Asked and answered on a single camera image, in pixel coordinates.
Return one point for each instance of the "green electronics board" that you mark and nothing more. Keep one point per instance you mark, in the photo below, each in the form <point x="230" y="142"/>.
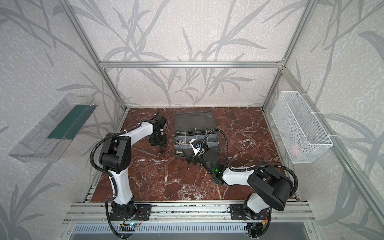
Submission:
<point x="129" y="227"/>

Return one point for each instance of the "aluminium front rail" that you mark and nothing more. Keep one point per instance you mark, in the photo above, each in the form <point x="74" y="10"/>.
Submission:
<point x="188" y="212"/>

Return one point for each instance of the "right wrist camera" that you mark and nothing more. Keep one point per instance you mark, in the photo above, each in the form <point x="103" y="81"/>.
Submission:
<point x="197" y="146"/>

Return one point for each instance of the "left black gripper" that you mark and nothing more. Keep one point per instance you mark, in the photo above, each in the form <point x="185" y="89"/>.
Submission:
<point x="159" y="142"/>

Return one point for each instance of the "white wire mesh basket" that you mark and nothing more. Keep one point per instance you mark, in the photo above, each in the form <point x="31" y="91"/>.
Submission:
<point x="302" y="134"/>

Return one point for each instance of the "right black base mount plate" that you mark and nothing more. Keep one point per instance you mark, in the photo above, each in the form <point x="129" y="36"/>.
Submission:
<point x="241" y="212"/>

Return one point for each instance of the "silver screws inside organizer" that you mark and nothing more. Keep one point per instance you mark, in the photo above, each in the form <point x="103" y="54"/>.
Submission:
<point x="180" y="141"/>

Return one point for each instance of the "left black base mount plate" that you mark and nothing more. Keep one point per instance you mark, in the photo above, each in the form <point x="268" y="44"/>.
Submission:
<point x="140" y="212"/>

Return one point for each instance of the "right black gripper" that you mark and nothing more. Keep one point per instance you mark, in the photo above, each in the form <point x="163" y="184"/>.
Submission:
<point x="197" y="157"/>

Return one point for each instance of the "grey plastic compartment organizer box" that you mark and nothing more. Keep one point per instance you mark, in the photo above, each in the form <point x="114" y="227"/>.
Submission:
<point x="192" y="125"/>

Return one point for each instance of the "aluminium cage frame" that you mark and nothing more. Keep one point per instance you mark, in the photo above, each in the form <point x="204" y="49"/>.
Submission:
<point x="361" y="181"/>

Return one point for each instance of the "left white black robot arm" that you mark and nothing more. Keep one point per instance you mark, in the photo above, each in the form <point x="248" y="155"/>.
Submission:
<point x="113" y="154"/>

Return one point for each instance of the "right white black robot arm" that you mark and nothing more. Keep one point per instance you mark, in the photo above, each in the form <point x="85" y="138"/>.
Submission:
<point x="273" y="184"/>

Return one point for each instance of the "clear plastic wall bin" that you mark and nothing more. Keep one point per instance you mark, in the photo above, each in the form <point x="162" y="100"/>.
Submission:
<point x="50" y="138"/>

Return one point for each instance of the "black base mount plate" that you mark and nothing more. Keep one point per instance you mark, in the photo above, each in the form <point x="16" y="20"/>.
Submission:
<point x="241" y="212"/>
<point x="140" y="212"/>

